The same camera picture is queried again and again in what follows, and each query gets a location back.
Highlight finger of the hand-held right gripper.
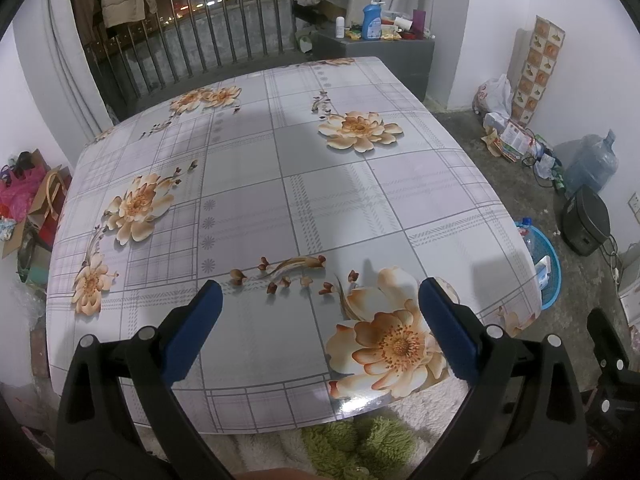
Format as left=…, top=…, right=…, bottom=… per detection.
left=586, top=307, right=631, bottom=376

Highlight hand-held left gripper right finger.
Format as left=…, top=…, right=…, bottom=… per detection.
left=419, top=276, right=587, bottom=480

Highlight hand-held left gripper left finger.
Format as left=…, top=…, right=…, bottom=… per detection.
left=56, top=280, right=236, bottom=480

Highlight blue plastic basin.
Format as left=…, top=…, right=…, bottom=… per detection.
left=515, top=222, right=562, bottom=311

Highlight blue white tissue pack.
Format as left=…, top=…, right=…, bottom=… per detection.
left=532, top=255, right=553, bottom=291

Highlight white appliance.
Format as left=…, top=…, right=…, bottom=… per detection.
left=617, top=245, right=640, bottom=326

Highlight black round appliance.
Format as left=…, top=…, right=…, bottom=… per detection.
left=560, top=185, right=612, bottom=257

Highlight green fuzzy rug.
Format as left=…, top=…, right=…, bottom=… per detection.
left=300, top=415, right=418, bottom=480

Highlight red brick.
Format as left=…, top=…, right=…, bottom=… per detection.
left=30, top=327, right=51, bottom=378

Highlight teal box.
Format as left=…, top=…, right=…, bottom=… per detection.
left=20, top=255, right=51, bottom=286

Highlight large blue water jug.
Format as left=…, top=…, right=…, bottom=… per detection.
left=565, top=130, right=619, bottom=196

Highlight pile of printed papers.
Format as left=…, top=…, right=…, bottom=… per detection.
left=481, top=115, right=543, bottom=161

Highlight brown cardboard flaps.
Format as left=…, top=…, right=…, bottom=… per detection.
left=0, top=210, right=31, bottom=261

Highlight pink red plastic bag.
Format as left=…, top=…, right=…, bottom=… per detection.
left=0, top=162, right=48, bottom=221

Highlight white floor plastic bag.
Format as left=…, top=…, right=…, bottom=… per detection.
left=472, top=74, right=513, bottom=116

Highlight tile pattern box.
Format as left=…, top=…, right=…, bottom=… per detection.
left=512, top=15, right=567, bottom=126

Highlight grey cabinet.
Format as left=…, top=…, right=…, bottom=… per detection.
left=312, top=27, right=436, bottom=106

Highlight blue detergent bottle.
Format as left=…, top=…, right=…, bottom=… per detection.
left=362, top=2, right=385, bottom=41

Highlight dark cardboard box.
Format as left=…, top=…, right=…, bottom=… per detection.
left=291, top=0, right=346, bottom=28

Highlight black power cable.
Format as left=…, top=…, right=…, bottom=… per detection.
left=602, top=235, right=623, bottom=281

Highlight red paper bag tan handles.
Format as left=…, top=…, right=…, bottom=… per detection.
left=27, top=165, right=73, bottom=251

